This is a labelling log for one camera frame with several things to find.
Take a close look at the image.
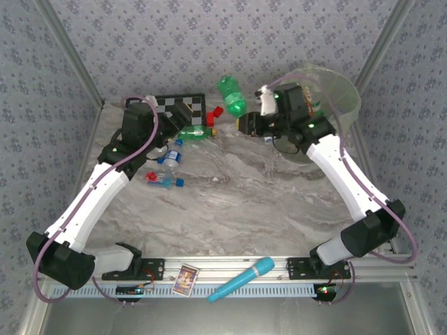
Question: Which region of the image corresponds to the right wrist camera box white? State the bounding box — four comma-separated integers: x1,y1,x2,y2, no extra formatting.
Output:
254,86,278,117

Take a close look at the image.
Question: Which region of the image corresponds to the green plastic bottle yellow cap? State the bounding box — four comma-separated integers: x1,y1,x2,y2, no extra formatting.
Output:
217,74,248,118

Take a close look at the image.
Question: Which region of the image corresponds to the green bottle with white label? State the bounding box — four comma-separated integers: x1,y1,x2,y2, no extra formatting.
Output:
177,124,218,142

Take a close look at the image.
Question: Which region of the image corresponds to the aluminium corner post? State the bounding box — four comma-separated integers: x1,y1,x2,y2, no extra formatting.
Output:
34,0,106,107
351,0,416,97

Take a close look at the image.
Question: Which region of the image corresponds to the right gripper thin black cable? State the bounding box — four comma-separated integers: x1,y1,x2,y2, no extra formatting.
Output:
272,134,301,155

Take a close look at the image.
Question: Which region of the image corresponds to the clear bottle dark blue label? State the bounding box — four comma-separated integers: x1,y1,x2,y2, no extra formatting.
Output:
163,138,185,169

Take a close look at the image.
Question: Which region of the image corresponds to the translucent green plastic bin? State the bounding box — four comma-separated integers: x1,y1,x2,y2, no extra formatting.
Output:
275,62,362,165

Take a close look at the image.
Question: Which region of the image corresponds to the slotted grey cable duct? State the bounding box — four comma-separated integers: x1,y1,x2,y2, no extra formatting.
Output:
52,283,318,299

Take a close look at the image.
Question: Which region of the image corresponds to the aluminium frame rail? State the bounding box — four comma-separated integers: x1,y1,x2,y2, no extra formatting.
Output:
38,256,418,284

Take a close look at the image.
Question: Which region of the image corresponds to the teal plastic handheld tool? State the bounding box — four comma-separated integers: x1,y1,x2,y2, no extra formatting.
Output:
207,256,276,303

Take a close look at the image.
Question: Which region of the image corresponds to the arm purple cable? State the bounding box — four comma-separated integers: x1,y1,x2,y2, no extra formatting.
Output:
258,73,419,305
33,95,160,304

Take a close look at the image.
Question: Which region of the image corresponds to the black and white chessboard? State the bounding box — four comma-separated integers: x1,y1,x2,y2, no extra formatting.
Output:
153,92,207,127

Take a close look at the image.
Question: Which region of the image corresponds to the crushed clear bottle blue cap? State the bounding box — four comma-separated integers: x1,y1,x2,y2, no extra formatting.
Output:
145,176,185,191

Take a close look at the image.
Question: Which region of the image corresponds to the playing card pack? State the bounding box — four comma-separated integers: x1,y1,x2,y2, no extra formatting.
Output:
171,264,200,298

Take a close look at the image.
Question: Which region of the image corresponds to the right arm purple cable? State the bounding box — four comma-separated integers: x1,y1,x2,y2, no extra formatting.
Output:
258,73,419,305

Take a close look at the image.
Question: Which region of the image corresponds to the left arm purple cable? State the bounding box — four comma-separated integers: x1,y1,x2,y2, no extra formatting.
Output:
33,95,160,304

